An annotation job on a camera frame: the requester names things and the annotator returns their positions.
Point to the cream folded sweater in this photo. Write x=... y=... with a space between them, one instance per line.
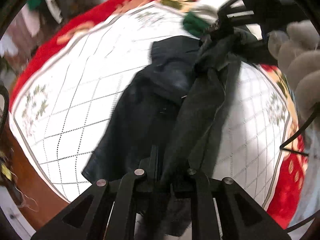
x=207 y=9

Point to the green folded sweater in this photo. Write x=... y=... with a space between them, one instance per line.
x=195 y=25

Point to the pile of clothes on shelf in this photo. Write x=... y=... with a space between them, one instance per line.
x=38 y=20

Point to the red floral blanket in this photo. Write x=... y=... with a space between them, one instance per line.
x=289 y=185

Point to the grey gloved hand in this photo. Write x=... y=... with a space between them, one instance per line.
x=297 y=53

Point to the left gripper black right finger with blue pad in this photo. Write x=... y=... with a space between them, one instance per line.
x=222 y=209

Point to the white patterned bed sheet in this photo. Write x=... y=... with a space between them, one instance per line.
x=62 y=112

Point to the black leather jacket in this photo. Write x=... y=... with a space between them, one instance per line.
x=175 y=108

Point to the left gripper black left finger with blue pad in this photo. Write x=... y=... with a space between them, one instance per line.
x=107 y=209

